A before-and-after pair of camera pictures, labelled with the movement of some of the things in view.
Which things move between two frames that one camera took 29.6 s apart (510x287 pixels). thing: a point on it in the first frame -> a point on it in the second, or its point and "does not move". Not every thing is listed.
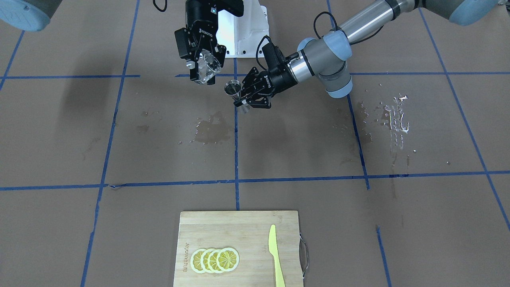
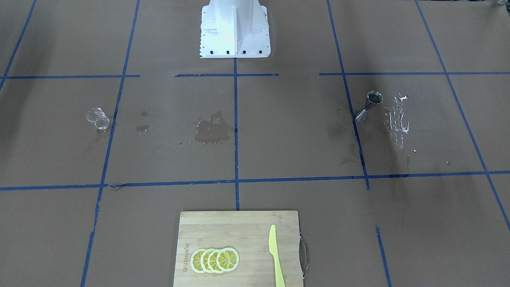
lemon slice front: (227, 259) does not move
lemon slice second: (212, 261) does not move
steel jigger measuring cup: (233, 88) -> (373, 97)
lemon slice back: (195, 260) does not move
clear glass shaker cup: (208, 65) -> (97, 116)
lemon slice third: (204, 257) does not move
